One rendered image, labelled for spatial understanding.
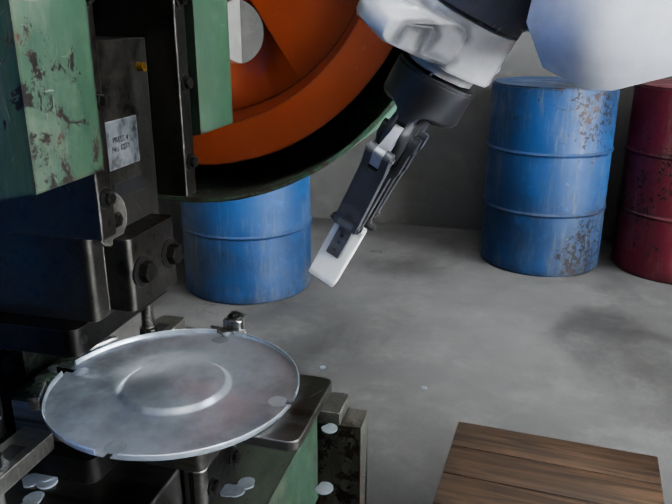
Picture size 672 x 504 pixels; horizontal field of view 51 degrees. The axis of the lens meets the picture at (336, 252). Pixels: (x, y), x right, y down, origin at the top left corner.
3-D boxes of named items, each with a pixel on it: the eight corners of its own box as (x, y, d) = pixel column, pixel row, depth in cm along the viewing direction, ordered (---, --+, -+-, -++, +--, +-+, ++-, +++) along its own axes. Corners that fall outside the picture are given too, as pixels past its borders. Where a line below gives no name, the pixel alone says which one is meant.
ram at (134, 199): (198, 277, 86) (181, 21, 76) (134, 328, 72) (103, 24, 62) (75, 264, 90) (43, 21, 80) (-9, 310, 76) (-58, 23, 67)
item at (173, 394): (243, 484, 66) (242, 476, 65) (-18, 437, 73) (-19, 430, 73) (328, 348, 92) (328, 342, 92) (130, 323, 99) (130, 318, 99)
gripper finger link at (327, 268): (365, 231, 69) (363, 233, 68) (334, 285, 72) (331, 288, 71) (340, 214, 69) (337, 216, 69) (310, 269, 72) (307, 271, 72)
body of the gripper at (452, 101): (466, 97, 57) (411, 190, 61) (484, 87, 65) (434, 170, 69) (389, 50, 58) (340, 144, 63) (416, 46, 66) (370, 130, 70)
